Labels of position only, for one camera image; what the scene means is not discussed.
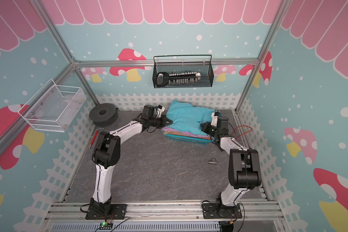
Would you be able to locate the teal plastic basket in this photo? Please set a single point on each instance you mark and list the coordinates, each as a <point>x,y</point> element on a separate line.
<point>194,140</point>

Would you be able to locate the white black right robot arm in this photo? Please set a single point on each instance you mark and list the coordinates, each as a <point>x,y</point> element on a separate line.
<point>244,172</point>

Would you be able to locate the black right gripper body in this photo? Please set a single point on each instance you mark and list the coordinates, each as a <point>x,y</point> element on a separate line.
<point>211,130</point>

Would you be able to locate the small metal clip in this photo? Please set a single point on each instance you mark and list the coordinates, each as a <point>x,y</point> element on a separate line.
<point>213,161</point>

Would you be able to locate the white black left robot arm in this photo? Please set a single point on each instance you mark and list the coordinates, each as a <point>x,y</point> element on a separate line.
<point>107,152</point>

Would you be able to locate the khaki pants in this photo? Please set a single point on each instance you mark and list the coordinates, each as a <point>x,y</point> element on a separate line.
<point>175,133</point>

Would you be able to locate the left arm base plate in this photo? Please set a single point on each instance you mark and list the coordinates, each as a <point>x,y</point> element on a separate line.
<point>107,212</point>

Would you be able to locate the teal pants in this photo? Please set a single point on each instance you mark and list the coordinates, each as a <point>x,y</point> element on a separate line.
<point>186,117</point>

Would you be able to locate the purple pants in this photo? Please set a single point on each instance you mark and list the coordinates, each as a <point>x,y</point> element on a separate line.
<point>187,133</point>

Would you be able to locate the green circuit board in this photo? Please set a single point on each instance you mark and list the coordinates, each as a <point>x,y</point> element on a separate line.
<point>105,226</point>

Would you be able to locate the white wire wall basket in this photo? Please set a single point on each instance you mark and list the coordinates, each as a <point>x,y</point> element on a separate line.
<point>53,107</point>

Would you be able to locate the black foam roll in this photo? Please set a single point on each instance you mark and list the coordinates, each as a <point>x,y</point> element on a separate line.
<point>104,114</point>

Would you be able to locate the black wire wall basket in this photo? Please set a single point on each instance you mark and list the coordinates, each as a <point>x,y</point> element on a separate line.
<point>182,71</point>

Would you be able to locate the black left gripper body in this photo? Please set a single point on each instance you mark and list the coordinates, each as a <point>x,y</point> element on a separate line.
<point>157,121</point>

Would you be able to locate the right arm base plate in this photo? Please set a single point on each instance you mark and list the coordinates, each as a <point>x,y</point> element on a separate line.
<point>219,211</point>

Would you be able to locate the red handled screwdriver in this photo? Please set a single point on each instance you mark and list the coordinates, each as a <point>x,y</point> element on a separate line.
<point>93,139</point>

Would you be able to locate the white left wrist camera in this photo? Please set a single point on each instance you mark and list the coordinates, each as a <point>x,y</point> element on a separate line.
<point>159,110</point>

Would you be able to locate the black socket holder tool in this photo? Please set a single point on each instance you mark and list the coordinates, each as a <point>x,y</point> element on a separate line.
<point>164,79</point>

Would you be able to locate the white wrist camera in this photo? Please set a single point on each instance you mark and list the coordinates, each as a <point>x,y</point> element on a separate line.
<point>159,110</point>
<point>215,116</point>

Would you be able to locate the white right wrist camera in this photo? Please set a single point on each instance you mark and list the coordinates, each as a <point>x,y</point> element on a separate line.
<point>215,116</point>

